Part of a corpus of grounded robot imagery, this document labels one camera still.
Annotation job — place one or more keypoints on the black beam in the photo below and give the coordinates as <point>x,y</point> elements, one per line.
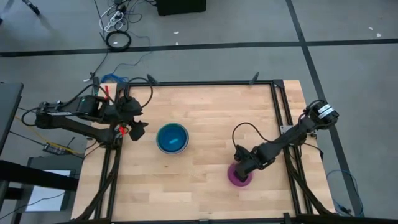
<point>37,177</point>

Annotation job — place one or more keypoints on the purple plastic bowl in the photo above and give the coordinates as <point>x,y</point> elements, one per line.
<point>231,179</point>

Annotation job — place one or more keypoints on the red clamp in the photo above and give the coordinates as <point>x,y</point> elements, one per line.
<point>106,91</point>
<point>122,131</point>

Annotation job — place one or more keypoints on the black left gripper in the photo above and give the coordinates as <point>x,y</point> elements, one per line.
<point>129,110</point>

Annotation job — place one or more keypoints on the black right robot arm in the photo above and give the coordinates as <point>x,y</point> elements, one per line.
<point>295,132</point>

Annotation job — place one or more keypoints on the white power strip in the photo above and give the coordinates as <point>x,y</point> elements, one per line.
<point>113,20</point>

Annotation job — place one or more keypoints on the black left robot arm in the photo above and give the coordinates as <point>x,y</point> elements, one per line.
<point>65,116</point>

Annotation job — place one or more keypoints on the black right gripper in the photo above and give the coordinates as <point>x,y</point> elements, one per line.
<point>247,161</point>

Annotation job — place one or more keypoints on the teal plastic bowl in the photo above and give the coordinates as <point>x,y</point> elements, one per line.
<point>183,149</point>

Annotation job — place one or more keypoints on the metal mounting bracket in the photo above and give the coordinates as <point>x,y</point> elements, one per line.
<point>285,129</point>

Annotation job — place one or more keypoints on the black aluminium table frame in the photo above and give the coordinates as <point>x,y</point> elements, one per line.
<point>202,83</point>

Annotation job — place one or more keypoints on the small black circuit box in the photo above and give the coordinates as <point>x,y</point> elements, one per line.
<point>55,148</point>

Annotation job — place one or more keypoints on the blue plastic bowl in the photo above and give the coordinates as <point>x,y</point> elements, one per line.
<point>168,137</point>

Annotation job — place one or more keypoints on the black tripod leg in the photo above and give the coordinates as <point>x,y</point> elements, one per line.
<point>31,7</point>

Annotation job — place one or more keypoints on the black side table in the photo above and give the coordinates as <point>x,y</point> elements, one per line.
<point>9,109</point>

